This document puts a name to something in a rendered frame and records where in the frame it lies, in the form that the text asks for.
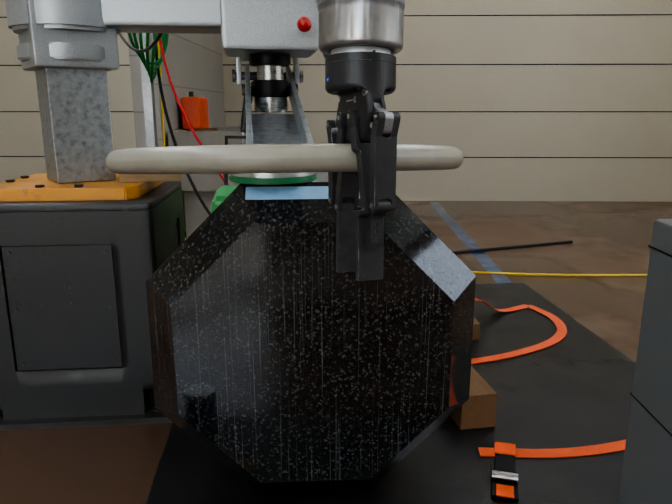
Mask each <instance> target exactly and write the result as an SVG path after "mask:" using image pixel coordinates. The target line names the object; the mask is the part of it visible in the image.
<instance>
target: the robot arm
mask: <svg viewBox="0 0 672 504"><path fill-rule="evenodd" d="M317 8H318V47H319V50H320V51H321V52H322V53H324V54H326V55H328V56H326V57H325V89H326V91H327V92H328V93H329V94H332V95H337V96H338V97H339V103H338V109H337V118H336V120H327V122H326V129H327V136H328V144H351V149H352V151H353V152H354V153H355V154H356V158H357V169H358V172H328V202H329V205H334V207H335V211H336V271H337V272H339V273H342V272H355V279H356V280H358V281H365V280H377V279H383V252H384V216H385V215H386V213H387V212H389V211H394V210H395V204H396V163H397V135H398V130H399V125H400V120H401V116H400V113H398V112H388V111H387V110H386V104H385V100H384V95H389V94H391V93H393V92H394V91H395V89H396V56H394V55H395V54H397V53H399V52H400V51H401V50H402V49H403V33H404V9H405V1H404V0H318V3H317ZM359 191H360V202H361V206H360V205H358V200H359Z"/></svg>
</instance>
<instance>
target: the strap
mask: <svg viewBox="0 0 672 504"><path fill-rule="evenodd" d="M475 301H481V302H482V303H484V304H485V305H487V306H489V307H491V308H493V307H492V306H490V305H489V304H488V303H486V302H485V301H482V300H480V299H477V298H475ZM525 308H530V309H532V310H534V311H537V312H539V313H541V314H543V315H545V316H547V317H548V318H550V319H551V320H552V321H553V322H554V323H555V325H556V328H557V331H556V333H555V334H554V336H552V337H551V338H550V339H548V340H546V341H544V342H541V343H539V344H536V345H533V346H530V347H526V348H523V349H519V350H515V351H511V352H507V353H502V354H497V355H492V356H486V357H480V358H473V359H471V364H478V363H485V362H491V361H497V360H502V359H507V358H512V357H516V356H520V355H524V354H528V353H531V352H535V351H538V350H541V349H544V348H547V347H550V346H552V345H554V344H556V343H558V342H560V341H561V340H562V339H563V338H564V337H565V336H566V334H567V328H566V325H565V324H564V322H563V321H562V320H561V319H559V318H558V317H557V316H555V315H553V314H551V313H549V312H547V311H545V310H543V309H540V308H538V307H536V306H533V305H526V304H523V305H519V306H515V307H510V308H505V309H495V308H493V309H495V310H497V311H500V312H511V311H517V310H521V309H525ZM625 446H626V439H625V440H620V441H615V442H610V443H604V444H597V445H590V446H582V447H571V448H555V449H517V448H516V458H565V457H580V456H590V455H598V454H605V453H612V452H618V451H623V450H625ZM478 450H479V453H480V456H484V457H495V454H494V448H485V447H478Z"/></svg>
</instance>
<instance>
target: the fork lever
mask: <svg viewBox="0 0 672 504"><path fill-rule="evenodd" d="M242 80H245V84H242V96H245V97H246V144H314V142H313V139H312V136H311V132H310V129H309V126H308V123H307V120H306V117H305V113H304V110H303V107H302V104H301V101H300V98H299V94H298V84H295V82H294V72H291V69H290V66H289V67H285V72H284V80H288V82H290V96H289V99H290V103H291V107H292V111H293V114H252V111H251V89H250V80H257V72H250V66H249V64H245V72H242ZM299 81H300V83H303V70H300V72H299ZM232 82H236V72H235V70H233V69H232Z"/></svg>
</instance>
